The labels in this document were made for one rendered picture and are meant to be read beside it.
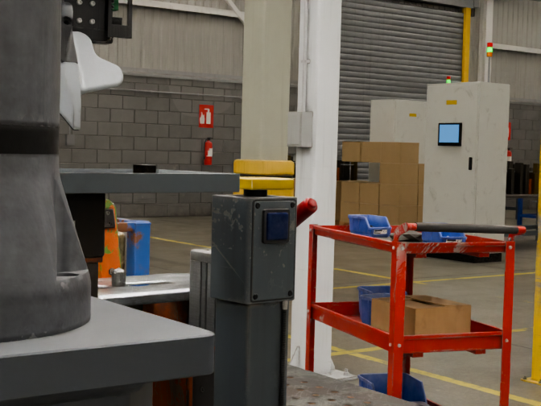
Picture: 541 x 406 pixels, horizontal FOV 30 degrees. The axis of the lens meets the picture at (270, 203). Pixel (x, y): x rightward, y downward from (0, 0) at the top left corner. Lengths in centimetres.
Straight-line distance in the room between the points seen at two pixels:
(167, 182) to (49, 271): 46
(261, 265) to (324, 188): 417
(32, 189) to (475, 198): 1090
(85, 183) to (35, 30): 40
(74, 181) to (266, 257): 27
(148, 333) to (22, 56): 14
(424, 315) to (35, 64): 298
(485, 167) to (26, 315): 1101
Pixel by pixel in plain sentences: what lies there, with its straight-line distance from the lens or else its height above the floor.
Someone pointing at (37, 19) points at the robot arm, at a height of 125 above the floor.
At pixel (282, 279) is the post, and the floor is 105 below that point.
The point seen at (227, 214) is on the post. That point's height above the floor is 112.
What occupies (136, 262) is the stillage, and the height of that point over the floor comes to 82.
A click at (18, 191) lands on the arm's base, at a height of 117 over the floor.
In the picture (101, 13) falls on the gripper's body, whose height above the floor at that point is 131.
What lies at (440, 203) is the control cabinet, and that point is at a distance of 1168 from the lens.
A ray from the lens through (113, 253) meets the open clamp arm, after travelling 153.
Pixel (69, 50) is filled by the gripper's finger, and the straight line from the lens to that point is 88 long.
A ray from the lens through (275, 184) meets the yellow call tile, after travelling 107.
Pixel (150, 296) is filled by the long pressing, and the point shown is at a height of 100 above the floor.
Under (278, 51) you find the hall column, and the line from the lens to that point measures 847.
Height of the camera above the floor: 119
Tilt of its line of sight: 3 degrees down
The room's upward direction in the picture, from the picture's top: 2 degrees clockwise
